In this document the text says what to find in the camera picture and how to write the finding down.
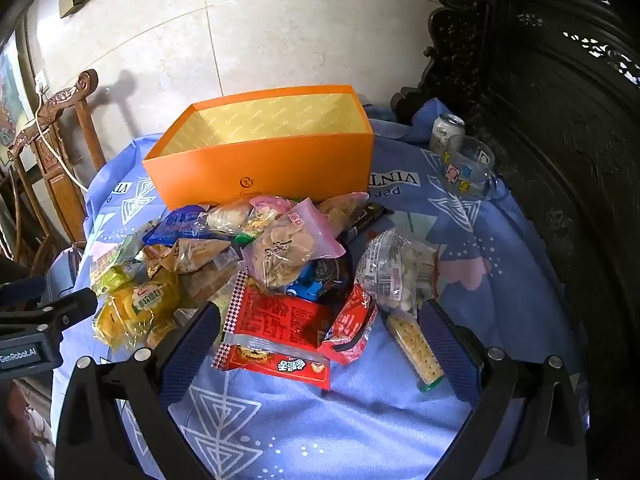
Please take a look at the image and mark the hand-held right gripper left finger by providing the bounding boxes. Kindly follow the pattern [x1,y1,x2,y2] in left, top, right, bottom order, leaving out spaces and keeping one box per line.
[54,301,222,480]

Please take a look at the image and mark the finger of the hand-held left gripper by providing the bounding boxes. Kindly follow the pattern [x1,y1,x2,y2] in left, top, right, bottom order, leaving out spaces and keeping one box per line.
[30,287,99,332]

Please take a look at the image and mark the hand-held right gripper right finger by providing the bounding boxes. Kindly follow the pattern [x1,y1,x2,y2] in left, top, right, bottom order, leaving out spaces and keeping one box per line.
[417,299,587,480]

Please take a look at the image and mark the red checkered snack packet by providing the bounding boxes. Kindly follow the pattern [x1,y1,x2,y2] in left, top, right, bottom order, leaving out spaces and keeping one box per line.
[212,270,333,392]

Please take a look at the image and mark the blue snack packet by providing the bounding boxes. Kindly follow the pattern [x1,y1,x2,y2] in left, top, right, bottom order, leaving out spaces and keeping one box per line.
[142,205,213,246]

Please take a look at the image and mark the pink bag of round crackers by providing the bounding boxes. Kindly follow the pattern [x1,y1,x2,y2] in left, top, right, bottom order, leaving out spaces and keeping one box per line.
[242,199,346,291]

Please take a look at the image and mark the clear fried cracker packet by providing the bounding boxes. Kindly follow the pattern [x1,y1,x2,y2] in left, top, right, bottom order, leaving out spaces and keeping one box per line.
[317,192,368,233]

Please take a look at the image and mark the orange cardboard box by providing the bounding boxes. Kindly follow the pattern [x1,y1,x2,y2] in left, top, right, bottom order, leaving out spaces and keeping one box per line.
[142,84,375,211]

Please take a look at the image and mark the clear cracker sleeve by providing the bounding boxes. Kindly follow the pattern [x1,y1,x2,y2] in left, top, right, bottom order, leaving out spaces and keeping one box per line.
[385,312,446,392]

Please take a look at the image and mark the yellow snack packet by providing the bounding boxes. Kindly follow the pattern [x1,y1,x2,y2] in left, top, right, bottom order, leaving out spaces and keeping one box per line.
[95,280,181,351]

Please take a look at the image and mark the clear bag of white candies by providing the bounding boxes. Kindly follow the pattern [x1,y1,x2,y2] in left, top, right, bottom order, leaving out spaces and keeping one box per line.
[355,227,438,318]

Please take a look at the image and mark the small red snack packet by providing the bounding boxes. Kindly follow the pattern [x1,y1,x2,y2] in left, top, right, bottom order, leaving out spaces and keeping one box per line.
[320,285,378,365]

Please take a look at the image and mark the brown carved wooden chair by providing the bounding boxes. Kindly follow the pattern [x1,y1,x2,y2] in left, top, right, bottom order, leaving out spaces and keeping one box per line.
[0,70,108,266]

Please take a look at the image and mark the blue printed tablecloth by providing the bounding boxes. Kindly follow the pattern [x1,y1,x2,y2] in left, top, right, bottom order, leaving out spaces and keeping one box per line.
[50,97,591,480]

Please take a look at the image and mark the small blue cartoon packet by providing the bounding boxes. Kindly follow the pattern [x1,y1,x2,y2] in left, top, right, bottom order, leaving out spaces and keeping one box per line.
[285,265,326,301]

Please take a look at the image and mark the clear rice cracker packet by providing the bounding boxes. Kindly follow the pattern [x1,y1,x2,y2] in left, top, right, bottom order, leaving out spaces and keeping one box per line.
[200,200,261,238]

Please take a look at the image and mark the dark chocolate bar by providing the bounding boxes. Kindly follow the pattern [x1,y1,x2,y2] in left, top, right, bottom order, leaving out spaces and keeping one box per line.
[342,201,393,241]

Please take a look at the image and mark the pale pink snack packet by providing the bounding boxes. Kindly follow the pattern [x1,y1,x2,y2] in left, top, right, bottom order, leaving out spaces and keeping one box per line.
[247,195,298,226]

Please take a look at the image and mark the clear printed glass cup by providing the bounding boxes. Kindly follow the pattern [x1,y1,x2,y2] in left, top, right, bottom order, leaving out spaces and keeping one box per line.
[442,135,498,202]

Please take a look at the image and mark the white beverage can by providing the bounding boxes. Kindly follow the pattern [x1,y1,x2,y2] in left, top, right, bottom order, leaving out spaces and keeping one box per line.
[429,112,467,156]

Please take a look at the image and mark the dark carved wooden furniture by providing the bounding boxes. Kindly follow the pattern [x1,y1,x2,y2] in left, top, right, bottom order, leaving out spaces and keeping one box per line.
[390,0,640,480]

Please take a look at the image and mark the white power cable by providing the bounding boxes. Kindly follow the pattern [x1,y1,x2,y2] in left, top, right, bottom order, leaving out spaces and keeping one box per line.
[32,85,91,193]

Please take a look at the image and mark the colourful wall painting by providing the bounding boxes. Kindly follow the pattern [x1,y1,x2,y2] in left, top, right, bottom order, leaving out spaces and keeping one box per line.
[0,30,36,161]

